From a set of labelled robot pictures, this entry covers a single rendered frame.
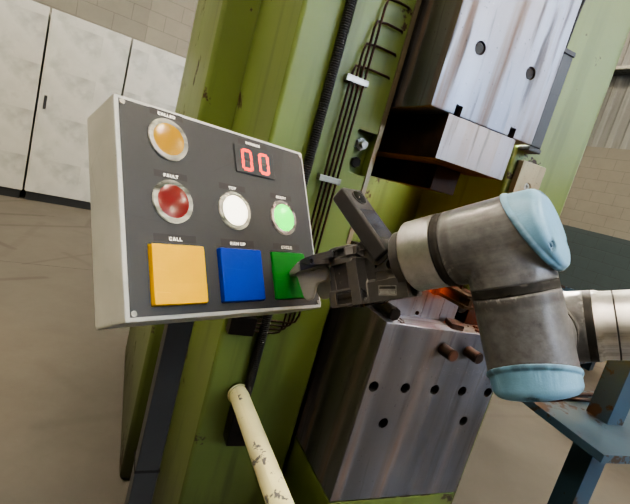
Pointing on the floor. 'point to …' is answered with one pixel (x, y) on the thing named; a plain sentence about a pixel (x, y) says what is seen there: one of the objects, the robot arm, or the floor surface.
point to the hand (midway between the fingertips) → (296, 268)
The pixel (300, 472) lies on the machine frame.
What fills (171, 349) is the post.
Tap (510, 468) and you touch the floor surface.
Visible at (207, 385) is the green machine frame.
